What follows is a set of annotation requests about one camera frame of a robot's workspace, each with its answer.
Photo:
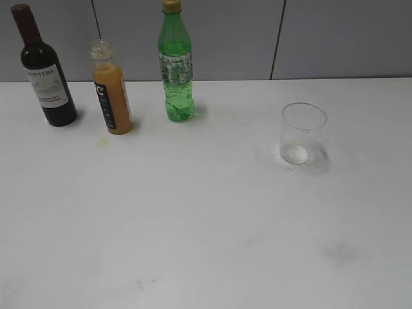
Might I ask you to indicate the transparent plastic cup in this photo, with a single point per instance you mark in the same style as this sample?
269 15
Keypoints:
301 125

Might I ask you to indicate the green plastic soda bottle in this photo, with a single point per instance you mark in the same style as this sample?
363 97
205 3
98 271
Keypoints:
174 48

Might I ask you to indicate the NFC orange juice bottle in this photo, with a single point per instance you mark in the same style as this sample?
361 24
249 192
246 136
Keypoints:
108 79

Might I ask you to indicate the dark red wine bottle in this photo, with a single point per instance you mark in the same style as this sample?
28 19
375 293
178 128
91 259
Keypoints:
44 70

